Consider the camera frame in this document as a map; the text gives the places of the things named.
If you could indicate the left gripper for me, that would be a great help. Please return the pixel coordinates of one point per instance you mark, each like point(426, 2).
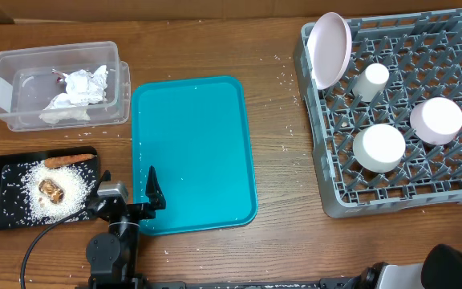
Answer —
point(154, 201)

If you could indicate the carrot piece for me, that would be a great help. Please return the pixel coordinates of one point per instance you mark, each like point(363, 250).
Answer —
point(57, 162)

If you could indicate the brown food scrap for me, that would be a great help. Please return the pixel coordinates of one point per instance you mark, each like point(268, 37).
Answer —
point(52, 190)

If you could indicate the white tissue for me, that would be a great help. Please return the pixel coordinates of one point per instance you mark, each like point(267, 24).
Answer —
point(84, 87)
point(64, 107)

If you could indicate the red snack wrapper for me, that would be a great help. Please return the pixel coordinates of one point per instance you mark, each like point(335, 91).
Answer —
point(61, 77)

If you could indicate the large white plate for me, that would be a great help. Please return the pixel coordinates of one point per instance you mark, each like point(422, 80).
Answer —
point(329, 46)

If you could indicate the small white bowl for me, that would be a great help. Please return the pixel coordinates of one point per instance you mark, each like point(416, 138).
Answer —
point(379, 148)

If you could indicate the white cup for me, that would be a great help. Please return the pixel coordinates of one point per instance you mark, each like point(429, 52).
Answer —
point(371, 81)

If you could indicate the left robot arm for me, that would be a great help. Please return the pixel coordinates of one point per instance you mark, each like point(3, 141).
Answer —
point(113, 255)

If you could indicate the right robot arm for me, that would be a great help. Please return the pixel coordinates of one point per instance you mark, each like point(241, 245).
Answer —
point(442, 269)

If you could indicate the grey dishwasher rack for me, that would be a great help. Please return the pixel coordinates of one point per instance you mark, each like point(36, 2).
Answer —
point(423, 54)

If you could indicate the pile of white rice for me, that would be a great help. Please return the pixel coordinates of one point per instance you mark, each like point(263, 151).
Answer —
point(75, 190)

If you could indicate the teal serving tray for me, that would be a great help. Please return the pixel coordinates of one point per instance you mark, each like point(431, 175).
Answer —
point(195, 134)

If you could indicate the black rectangular tray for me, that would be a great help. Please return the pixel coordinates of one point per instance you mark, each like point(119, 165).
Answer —
point(15, 205)

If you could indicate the clear plastic storage bin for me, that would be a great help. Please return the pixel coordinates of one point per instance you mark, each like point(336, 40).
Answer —
point(27, 84)

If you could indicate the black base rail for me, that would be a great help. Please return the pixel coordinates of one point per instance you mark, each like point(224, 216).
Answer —
point(325, 283)

